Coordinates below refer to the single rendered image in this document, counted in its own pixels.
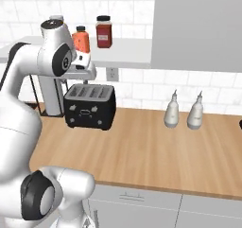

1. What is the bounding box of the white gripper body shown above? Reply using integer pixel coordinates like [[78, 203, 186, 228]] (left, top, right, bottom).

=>
[[60, 61, 97, 81]]

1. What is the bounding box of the grey base cabinet door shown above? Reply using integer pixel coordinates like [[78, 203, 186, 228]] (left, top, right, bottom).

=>
[[86, 199, 180, 228], [175, 210, 242, 228]]

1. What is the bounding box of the orange bottle with black cap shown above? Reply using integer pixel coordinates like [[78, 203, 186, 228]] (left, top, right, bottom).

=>
[[72, 25, 92, 54]]

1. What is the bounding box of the black toaster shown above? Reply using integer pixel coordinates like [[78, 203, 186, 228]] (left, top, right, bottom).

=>
[[63, 83, 117, 132]]

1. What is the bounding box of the white paper towel roll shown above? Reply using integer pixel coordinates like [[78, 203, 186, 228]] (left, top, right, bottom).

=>
[[38, 75, 66, 117]]

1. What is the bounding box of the red jar with black lid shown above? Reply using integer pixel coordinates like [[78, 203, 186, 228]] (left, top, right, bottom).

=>
[[95, 14, 113, 49]]

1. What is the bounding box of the white squeeze bottle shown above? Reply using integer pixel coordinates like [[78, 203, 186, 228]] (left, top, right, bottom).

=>
[[186, 90, 204, 131], [164, 89, 181, 129]]

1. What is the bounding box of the grey drawer front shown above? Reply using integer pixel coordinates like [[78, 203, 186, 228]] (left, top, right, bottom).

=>
[[88, 184, 184, 213], [179, 193, 242, 220]]

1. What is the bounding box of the grey wall outlet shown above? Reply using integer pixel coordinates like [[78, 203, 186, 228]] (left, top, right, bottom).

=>
[[106, 67, 120, 82]]

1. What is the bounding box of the grey wall shelf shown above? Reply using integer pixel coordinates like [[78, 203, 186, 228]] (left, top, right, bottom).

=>
[[0, 35, 154, 70]]

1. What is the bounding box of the black wire towel stand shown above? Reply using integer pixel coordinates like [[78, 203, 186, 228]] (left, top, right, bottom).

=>
[[28, 74, 70, 118]]

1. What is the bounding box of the grey wall cabinet door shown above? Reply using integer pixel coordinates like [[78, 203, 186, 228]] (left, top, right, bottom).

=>
[[150, 0, 242, 74]]

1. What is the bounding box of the grey drawer handle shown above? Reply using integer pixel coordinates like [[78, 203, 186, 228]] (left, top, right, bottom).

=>
[[118, 191, 146, 202]]

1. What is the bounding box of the grey cabinet door handle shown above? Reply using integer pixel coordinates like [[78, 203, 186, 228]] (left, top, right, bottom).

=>
[[92, 208, 100, 228]]

